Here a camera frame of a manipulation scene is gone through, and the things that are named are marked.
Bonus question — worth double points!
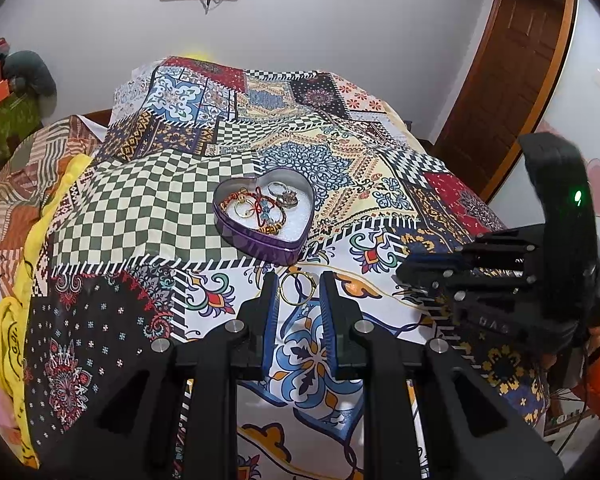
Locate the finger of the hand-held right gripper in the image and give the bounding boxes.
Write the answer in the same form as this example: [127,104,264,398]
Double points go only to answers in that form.
[395,260,537,306]
[405,230,538,273]

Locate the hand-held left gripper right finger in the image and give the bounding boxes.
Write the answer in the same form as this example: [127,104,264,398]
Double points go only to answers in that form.
[317,271,566,480]

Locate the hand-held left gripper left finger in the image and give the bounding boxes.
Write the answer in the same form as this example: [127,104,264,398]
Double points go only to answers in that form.
[45,271,281,480]

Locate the thin gold bangle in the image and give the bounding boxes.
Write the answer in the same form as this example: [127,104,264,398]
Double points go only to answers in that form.
[279,271,322,307]

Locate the purple heart-shaped tin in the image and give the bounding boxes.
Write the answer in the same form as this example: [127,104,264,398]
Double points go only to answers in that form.
[212,168,316,267]

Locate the gold beaded bracelet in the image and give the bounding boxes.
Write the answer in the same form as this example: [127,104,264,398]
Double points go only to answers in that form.
[252,205,288,237]

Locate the red string bracelet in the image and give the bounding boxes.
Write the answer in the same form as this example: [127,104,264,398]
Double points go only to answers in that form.
[225,187,273,221]

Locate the patchwork printed blanket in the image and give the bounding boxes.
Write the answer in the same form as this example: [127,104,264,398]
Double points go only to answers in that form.
[22,55,551,480]

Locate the brown wooden door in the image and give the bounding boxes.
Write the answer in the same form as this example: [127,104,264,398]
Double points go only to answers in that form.
[432,0,568,186]

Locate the yellow printed cloth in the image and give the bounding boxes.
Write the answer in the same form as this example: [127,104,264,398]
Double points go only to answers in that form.
[0,152,93,471]

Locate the orange striped blanket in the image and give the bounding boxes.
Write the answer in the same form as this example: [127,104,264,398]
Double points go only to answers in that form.
[0,115,111,291]

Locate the grey plush toy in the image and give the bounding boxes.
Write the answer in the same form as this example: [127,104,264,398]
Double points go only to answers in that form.
[2,50,58,96]

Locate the thin gripper cable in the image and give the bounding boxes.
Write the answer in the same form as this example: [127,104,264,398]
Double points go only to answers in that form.
[542,390,600,443]

